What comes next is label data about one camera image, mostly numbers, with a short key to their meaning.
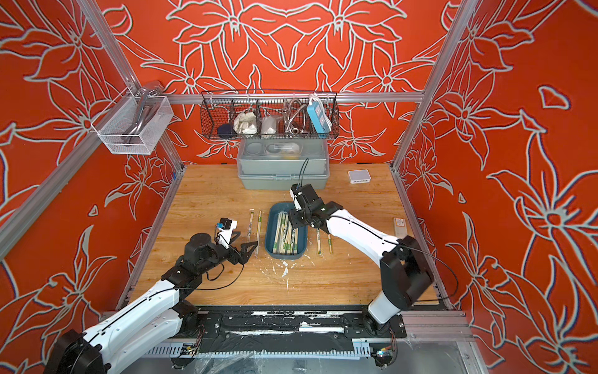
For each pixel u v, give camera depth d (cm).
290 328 74
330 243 92
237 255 71
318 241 92
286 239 92
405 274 43
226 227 69
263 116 100
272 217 97
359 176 114
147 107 75
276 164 102
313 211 64
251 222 98
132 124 83
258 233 95
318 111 86
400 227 94
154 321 53
